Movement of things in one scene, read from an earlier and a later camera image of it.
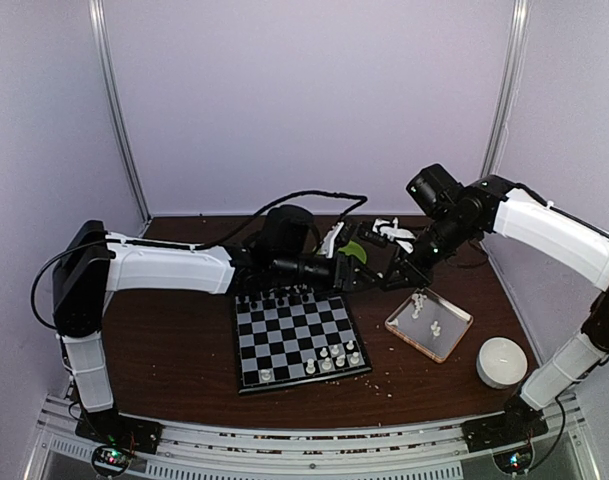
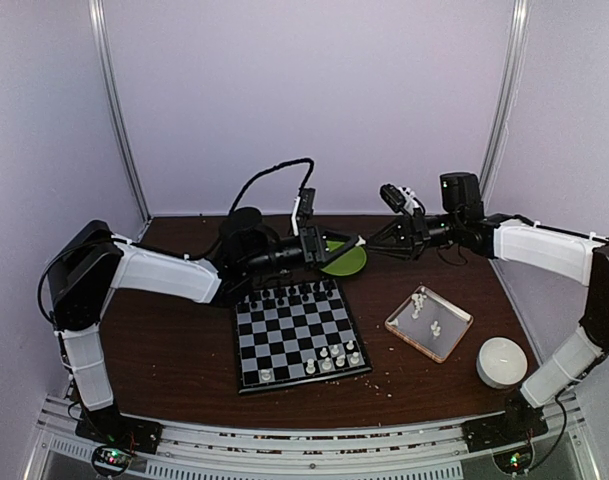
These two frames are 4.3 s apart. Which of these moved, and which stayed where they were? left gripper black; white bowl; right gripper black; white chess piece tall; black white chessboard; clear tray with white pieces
Moved: right gripper black; left gripper black
Stayed: black white chessboard; clear tray with white pieces; white chess piece tall; white bowl
